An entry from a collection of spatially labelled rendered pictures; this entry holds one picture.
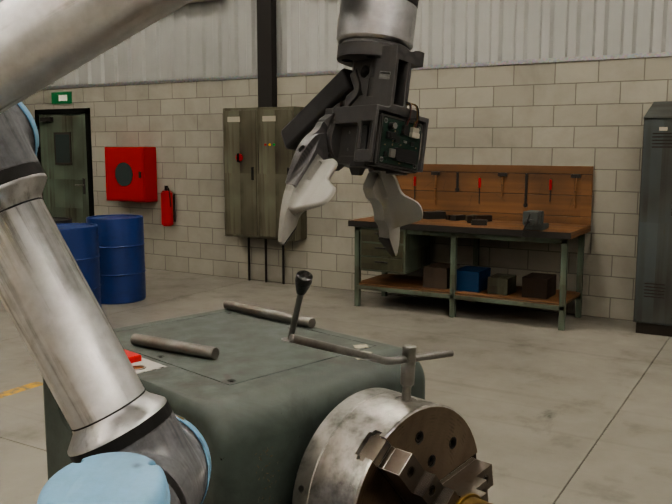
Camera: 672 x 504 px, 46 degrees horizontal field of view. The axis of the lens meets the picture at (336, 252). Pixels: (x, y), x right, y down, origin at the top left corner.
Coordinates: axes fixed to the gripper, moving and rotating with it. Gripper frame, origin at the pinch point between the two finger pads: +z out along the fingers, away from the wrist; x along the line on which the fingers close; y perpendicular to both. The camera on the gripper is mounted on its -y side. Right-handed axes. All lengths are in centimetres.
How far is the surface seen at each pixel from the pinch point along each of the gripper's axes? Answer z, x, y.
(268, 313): 16, 51, -77
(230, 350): 21, 31, -61
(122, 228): 14, 314, -685
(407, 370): 17.7, 38.2, -23.2
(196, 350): 21, 23, -60
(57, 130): -106, 372, -1032
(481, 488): 34, 48, -14
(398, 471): 30.1, 29.9, -15.2
